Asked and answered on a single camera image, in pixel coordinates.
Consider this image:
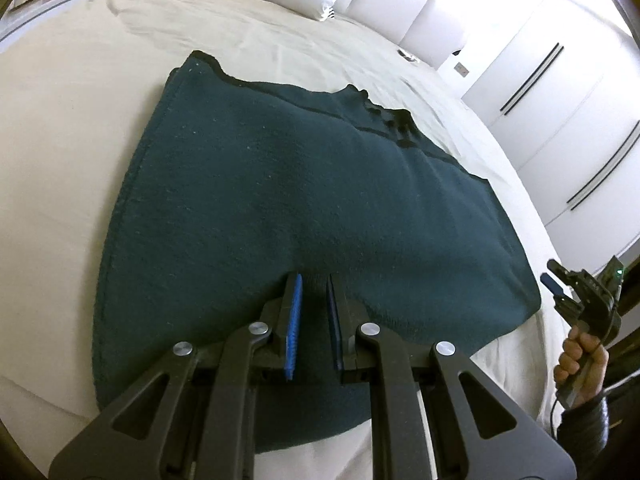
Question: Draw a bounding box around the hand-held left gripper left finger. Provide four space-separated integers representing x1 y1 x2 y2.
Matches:
50 272 306 480

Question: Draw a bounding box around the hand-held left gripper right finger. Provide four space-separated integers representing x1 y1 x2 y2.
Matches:
325 272 576 480

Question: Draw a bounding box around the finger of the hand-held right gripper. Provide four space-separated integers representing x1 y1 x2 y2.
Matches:
547 258 578 287
541 272 576 307

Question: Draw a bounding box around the dark green sweater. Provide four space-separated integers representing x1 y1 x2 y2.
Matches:
92 50 542 454

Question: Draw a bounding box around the person's right forearm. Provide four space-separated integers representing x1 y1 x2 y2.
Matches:
554 387 628 463

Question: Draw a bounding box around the person's right hand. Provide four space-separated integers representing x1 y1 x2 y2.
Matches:
552 324 612 407

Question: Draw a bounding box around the white wardrobe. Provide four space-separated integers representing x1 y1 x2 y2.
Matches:
437 0 640 282

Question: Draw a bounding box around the bed with beige sheet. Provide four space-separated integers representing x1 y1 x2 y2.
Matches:
0 0 573 480

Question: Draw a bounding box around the beige padded headboard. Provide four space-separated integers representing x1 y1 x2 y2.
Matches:
332 0 469 69

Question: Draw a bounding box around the black wardrobe handle pair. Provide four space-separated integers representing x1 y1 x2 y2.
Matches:
566 120 640 210
499 43 564 114

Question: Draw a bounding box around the black cable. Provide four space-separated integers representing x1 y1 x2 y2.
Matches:
548 396 565 437

